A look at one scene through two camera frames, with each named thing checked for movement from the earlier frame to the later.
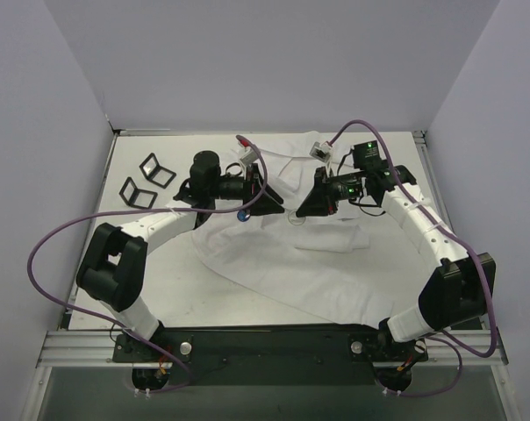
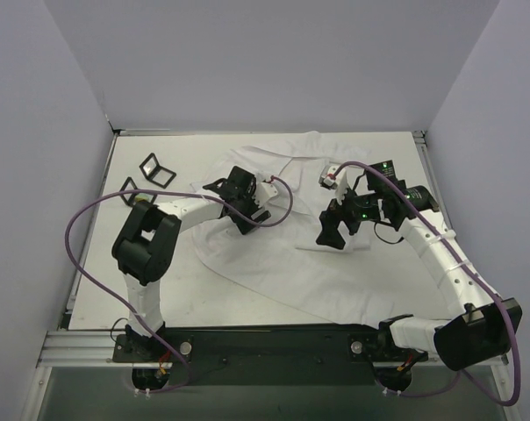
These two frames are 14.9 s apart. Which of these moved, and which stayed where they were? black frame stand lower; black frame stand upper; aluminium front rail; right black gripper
Moved: right black gripper
Stayed: black frame stand upper; black frame stand lower; aluminium front rail
